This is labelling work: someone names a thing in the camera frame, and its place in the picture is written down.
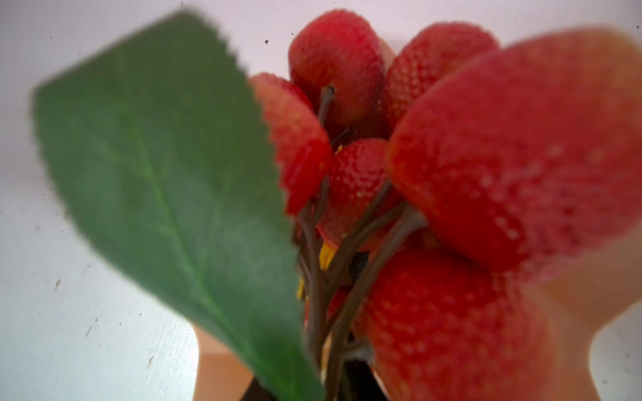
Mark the red berry cluster with leaf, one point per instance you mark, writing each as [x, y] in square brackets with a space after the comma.
[369, 227]

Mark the pink faceted fruit bowl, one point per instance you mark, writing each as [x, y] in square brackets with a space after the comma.
[596, 309]

